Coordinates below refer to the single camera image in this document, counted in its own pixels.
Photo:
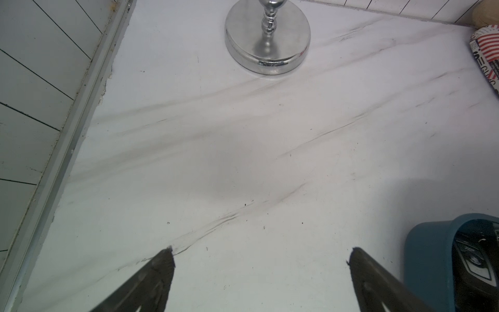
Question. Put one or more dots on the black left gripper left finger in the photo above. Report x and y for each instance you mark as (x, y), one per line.
(147, 290)

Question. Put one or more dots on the teal storage box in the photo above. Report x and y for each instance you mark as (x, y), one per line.
(428, 262)

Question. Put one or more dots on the silver chrome cup stand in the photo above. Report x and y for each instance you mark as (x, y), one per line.
(267, 37)

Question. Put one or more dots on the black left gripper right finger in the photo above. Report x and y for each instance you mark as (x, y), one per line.
(378, 290)

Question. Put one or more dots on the black silver BMW key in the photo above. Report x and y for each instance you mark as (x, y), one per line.
(473, 266)

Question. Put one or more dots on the tan bread roll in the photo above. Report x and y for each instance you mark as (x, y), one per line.
(486, 13)

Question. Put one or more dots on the flag print can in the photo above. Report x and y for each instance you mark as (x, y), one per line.
(484, 47)

